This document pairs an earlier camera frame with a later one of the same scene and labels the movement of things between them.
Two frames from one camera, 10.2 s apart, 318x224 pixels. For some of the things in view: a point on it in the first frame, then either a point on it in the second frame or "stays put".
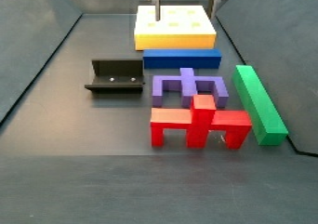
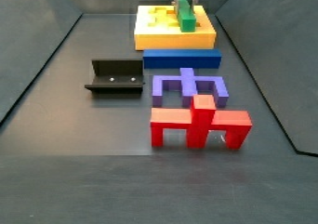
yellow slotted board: x=185 y=28 stays put
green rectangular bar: x=268 y=125 to x=185 y=14
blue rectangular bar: x=183 y=59 stays put
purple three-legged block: x=189 y=88 stays put
